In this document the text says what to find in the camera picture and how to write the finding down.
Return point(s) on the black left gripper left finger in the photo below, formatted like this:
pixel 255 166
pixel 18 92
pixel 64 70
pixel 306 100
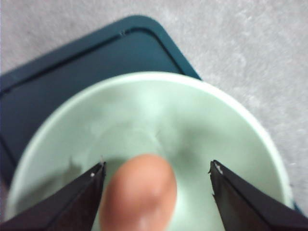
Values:
pixel 72 210

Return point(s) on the brown egg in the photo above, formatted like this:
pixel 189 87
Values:
pixel 140 195

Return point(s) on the light green bowl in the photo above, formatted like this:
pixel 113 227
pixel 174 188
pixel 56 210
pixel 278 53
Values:
pixel 188 122

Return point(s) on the dark teal rectangular tray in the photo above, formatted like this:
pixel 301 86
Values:
pixel 29 92

